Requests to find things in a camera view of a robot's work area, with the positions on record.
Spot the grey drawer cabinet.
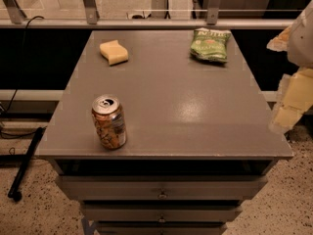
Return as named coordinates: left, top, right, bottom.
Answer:
left=34, top=29, right=294, bottom=235

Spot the black cable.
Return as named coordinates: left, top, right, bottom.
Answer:
left=0, top=15, right=46, bottom=140

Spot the yellow sponge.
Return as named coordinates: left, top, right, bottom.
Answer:
left=100, top=40, right=128, bottom=66

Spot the middle grey drawer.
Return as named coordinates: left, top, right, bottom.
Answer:
left=82, top=205, right=242, bottom=223

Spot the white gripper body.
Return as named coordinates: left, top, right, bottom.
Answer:
left=288, top=0, right=313, bottom=68

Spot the black rod on floor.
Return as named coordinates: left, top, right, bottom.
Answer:
left=8, top=127, right=45, bottom=202

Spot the metal window rail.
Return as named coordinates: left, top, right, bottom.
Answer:
left=0, top=19, right=293, bottom=30

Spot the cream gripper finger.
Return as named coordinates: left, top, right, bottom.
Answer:
left=266, top=26, right=291, bottom=52
left=269, top=68, right=313, bottom=134

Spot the bottom grey drawer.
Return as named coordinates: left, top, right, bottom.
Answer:
left=97, top=223, right=227, bottom=235

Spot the top grey drawer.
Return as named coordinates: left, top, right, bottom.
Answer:
left=56, top=175, right=267, bottom=201

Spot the green chip bag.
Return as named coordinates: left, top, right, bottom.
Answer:
left=190, top=28, right=231, bottom=63

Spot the orange soda can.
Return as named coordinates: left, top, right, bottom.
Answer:
left=91, top=95, right=127, bottom=150

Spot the grey drawer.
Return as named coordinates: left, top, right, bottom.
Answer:
left=82, top=205, right=242, bottom=223
left=56, top=175, right=267, bottom=201
left=97, top=223, right=227, bottom=235

